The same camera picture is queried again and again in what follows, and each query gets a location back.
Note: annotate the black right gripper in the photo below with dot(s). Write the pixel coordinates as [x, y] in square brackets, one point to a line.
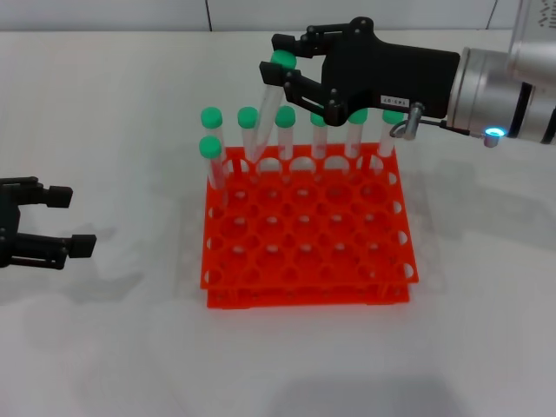
[391, 74]

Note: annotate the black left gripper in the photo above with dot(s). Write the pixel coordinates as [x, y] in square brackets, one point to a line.
[9, 221]

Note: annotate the green capped clear test tube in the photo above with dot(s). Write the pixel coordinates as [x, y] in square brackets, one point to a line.
[283, 58]
[211, 117]
[248, 117]
[357, 118]
[209, 147]
[285, 116]
[317, 121]
[391, 117]

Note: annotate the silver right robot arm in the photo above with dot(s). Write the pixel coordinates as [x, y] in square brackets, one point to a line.
[482, 87]

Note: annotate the orange plastic test tube rack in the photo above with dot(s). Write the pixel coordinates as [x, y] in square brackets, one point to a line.
[304, 299]

